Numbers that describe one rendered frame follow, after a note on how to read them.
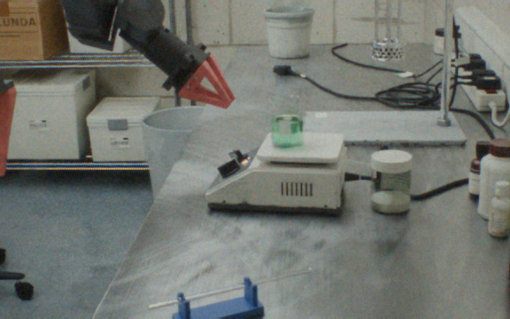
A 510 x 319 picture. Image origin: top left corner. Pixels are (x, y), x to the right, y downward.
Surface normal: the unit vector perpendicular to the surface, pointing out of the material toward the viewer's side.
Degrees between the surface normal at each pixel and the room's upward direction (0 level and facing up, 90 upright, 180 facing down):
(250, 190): 90
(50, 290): 0
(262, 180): 90
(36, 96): 93
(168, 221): 0
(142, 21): 65
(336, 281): 0
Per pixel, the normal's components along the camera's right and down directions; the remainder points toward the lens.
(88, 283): -0.03, -0.95
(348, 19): -0.08, 0.32
